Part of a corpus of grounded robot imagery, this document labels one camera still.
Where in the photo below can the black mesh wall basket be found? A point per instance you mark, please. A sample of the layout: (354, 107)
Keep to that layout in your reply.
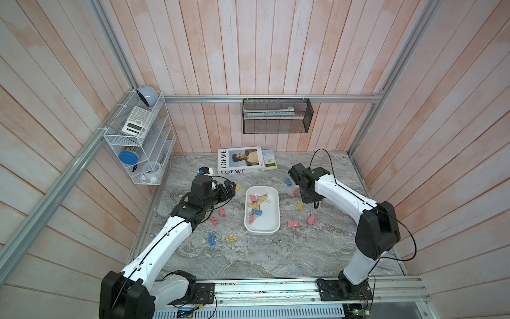
(298, 124)

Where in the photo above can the white calculator on shelf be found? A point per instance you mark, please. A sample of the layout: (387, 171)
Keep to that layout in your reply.
(138, 122)

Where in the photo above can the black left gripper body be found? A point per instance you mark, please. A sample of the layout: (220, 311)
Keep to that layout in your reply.
(217, 195)

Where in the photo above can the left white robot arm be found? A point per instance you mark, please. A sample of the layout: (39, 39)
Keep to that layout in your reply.
(136, 291)

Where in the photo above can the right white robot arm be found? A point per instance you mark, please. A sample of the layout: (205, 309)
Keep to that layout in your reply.
(377, 225)

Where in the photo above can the white storage box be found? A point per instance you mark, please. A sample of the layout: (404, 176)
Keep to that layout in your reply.
(262, 210)

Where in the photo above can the papers in mesh basket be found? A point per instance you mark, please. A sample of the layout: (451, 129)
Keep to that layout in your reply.
(269, 113)

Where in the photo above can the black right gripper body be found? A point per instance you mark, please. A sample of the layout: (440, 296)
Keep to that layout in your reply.
(308, 198)

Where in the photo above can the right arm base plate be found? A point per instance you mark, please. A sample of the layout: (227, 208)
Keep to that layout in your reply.
(342, 290)

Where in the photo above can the blue lid container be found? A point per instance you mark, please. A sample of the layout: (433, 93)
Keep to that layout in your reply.
(129, 155)

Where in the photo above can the yellow blue calculator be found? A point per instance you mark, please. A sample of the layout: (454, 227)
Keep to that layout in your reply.
(269, 158)

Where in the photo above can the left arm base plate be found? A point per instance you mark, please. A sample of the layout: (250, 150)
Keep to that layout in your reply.
(198, 293)

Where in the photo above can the white LOEWE book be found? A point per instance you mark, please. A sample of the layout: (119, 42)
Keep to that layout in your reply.
(240, 160)

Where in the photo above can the white wire shelf rack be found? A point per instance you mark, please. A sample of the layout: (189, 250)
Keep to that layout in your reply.
(158, 144)

